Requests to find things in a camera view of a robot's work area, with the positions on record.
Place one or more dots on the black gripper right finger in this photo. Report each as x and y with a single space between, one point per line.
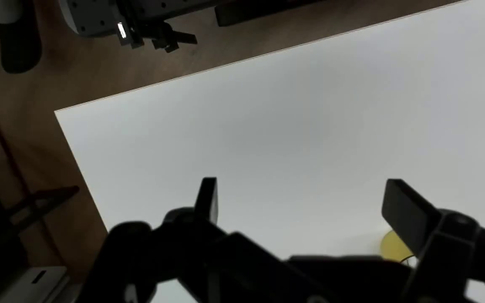
456 246

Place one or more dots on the grey metal mount with clamps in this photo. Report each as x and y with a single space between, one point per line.
93 17

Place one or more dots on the black cylindrical post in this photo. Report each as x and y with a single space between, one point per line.
19 39

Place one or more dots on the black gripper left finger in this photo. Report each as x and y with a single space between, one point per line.
142 258

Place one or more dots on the white plastic box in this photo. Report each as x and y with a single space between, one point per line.
33 283

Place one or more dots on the yellow enamel mug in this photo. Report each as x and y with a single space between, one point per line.
393 246

